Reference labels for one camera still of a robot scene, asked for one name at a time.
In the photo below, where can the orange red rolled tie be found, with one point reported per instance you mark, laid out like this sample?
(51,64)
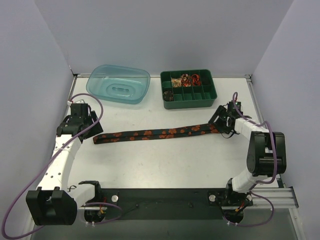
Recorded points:
(196,80)

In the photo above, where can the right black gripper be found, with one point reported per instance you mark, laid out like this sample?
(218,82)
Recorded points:
(222,120)

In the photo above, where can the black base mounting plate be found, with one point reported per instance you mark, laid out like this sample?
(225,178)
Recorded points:
(167,204)

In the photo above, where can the black orange floral necktie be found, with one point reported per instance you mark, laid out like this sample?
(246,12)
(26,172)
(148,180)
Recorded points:
(155,134)

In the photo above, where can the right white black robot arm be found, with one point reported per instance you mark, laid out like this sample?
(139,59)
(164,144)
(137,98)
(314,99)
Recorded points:
(266,155)

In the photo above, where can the beige patterned rolled tie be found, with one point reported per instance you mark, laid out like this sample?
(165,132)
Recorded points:
(176,82)

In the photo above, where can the aluminium extrusion rail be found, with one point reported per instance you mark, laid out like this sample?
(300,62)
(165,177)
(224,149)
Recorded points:
(281,198)

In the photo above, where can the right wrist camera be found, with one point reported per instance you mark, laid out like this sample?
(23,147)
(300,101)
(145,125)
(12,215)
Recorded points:
(234,107)

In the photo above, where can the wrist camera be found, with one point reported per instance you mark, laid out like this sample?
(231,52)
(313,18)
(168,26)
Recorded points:
(70,102)
(234,107)

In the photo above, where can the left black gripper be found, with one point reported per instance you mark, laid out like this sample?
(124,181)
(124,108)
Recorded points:
(92,124)

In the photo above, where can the green compartment organizer tray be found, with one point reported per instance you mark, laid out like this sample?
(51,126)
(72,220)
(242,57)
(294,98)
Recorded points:
(202,96)

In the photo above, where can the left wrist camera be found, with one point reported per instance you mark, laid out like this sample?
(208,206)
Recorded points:
(70,102)

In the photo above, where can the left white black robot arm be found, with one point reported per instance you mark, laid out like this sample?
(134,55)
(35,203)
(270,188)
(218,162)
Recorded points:
(51,204)

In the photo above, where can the teal transparent plastic tub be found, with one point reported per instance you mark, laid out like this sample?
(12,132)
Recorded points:
(118,84)

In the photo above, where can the red black rolled tie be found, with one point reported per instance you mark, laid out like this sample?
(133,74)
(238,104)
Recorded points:
(186,80)

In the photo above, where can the dark rolled tie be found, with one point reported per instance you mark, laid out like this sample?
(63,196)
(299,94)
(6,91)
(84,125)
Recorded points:
(168,96)

